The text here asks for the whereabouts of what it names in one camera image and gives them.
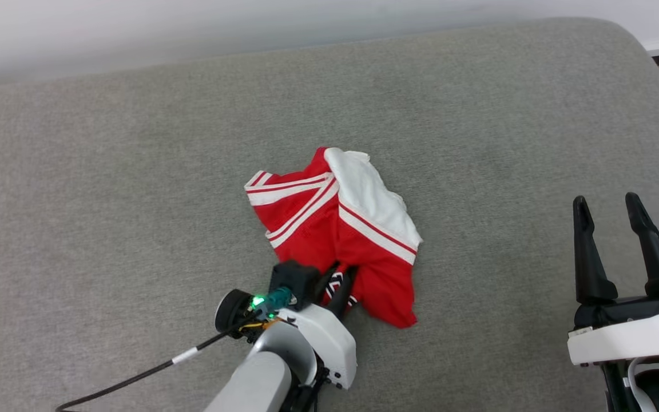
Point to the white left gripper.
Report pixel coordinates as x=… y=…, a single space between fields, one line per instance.
x=329 y=343

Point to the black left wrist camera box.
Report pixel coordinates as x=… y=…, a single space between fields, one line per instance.
x=294 y=278

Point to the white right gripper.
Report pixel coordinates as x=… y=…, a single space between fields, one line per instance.
x=632 y=335

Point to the red and white basketball jersey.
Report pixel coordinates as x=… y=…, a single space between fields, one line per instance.
x=312 y=223

